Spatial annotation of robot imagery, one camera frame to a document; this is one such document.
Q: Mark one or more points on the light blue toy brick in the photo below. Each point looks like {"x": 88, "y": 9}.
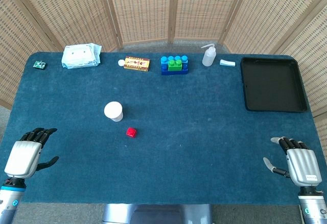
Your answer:
{"x": 164, "y": 60}

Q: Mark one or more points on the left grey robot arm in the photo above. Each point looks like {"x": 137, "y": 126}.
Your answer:
{"x": 10, "y": 203}

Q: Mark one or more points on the green toy brick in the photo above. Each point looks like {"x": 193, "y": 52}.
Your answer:
{"x": 175, "y": 65}

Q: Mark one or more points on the yellow red cardboard box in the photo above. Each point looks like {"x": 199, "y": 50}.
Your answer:
{"x": 136, "y": 64}

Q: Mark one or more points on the woven wooden folding screen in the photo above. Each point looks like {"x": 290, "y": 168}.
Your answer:
{"x": 143, "y": 9}

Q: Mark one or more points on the small white round cap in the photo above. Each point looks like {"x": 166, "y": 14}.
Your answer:
{"x": 120, "y": 62}

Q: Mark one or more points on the white blue wet wipes pack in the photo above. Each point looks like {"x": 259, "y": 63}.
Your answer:
{"x": 80, "y": 56}

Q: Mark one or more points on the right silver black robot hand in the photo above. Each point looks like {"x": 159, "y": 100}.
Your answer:
{"x": 304, "y": 165}

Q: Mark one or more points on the blue table cloth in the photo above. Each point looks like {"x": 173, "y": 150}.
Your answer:
{"x": 191, "y": 132}

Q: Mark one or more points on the blue green toy blocks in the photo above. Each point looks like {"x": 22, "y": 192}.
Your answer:
{"x": 176, "y": 72}

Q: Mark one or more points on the small red cube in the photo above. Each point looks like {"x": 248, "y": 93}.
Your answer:
{"x": 131, "y": 132}

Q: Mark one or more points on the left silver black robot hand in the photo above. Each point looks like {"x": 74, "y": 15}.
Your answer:
{"x": 23, "y": 157}

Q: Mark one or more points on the white plastic cup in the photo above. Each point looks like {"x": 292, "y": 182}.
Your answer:
{"x": 113, "y": 110}

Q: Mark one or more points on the black plastic tray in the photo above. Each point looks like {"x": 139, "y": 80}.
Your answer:
{"x": 273, "y": 86}

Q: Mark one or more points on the translucent plastic wash bottle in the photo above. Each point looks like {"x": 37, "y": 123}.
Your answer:
{"x": 208, "y": 59}

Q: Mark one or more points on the light blue sticky note pad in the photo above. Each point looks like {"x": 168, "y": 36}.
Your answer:
{"x": 227, "y": 63}

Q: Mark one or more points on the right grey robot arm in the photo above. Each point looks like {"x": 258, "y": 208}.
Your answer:
{"x": 313, "y": 208}

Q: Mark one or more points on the grey robot torso base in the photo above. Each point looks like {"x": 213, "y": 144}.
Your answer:
{"x": 158, "y": 215}

